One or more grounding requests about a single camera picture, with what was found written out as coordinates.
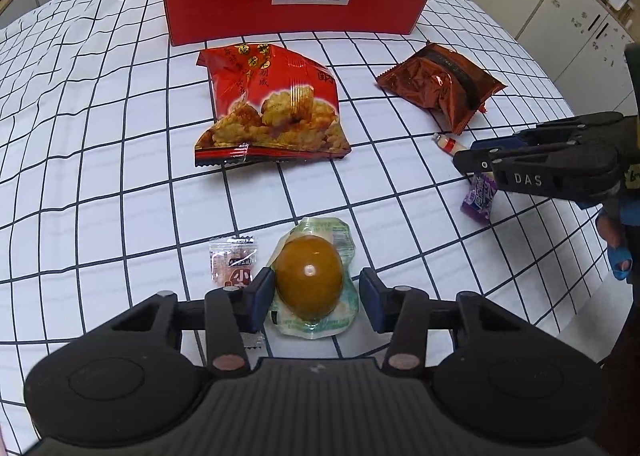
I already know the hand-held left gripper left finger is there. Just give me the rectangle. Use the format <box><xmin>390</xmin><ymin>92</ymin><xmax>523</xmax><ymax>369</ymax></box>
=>
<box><xmin>102</xmin><ymin>267</ymin><xmax>277</xmax><ymax>378</ymax></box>

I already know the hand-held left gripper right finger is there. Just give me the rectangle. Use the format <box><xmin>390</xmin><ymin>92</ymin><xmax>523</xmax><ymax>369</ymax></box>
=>
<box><xmin>359</xmin><ymin>267</ymin><xmax>528</xmax><ymax>378</ymax></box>

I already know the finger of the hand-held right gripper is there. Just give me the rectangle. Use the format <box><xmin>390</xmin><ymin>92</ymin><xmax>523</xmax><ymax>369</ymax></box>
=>
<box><xmin>470</xmin><ymin>111</ymin><xmax>626</xmax><ymax>151</ymax></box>
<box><xmin>452</xmin><ymin>140</ymin><xmax>622</xmax><ymax>174</ymax></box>

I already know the sausage stick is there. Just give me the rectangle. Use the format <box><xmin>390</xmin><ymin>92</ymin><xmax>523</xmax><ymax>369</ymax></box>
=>
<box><xmin>432</xmin><ymin>133</ymin><xmax>473</xmax><ymax>157</ymax></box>

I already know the white purple snack packet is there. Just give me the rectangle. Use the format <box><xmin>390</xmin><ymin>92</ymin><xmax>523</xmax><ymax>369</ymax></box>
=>
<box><xmin>460</xmin><ymin>173</ymin><xmax>499</xmax><ymax>223</ymax></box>

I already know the small pink snack packet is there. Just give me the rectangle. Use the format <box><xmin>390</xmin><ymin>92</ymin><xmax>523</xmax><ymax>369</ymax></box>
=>
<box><xmin>209</xmin><ymin>236</ymin><xmax>266</xmax><ymax>351</ymax></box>

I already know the braised egg packet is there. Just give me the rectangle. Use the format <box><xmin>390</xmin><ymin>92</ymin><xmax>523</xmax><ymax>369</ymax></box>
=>
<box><xmin>267</xmin><ymin>217</ymin><xmax>361</xmax><ymax>338</ymax></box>

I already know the brown foil snack packet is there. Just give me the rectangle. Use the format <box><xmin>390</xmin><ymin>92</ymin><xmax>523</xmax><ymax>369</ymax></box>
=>
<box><xmin>375</xmin><ymin>43</ymin><xmax>507</xmax><ymax>134</ymax></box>

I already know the red rice cracker bag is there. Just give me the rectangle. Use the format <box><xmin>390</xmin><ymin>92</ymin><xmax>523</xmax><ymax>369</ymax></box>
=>
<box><xmin>194</xmin><ymin>42</ymin><xmax>352</xmax><ymax>168</ymax></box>

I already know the person's own leg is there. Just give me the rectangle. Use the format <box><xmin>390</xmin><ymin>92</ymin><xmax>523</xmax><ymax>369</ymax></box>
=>
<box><xmin>594</xmin><ymin>209</ymin><xmax>636</xmax><ymax>283</ymax></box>

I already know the checkered tablecloth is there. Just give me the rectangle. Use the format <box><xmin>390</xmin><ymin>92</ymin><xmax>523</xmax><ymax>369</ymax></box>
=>
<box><xmin>0</xmin><ymin>0</ymin><xmax>576</xmax><ymax>456</ymax></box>

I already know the white wooden wall cabinet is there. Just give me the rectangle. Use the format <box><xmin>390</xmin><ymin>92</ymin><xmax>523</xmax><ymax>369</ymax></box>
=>
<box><xmin>435</xmin><ymin>0</ymin><xmax>640</xmax><ymax>102</ymax></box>

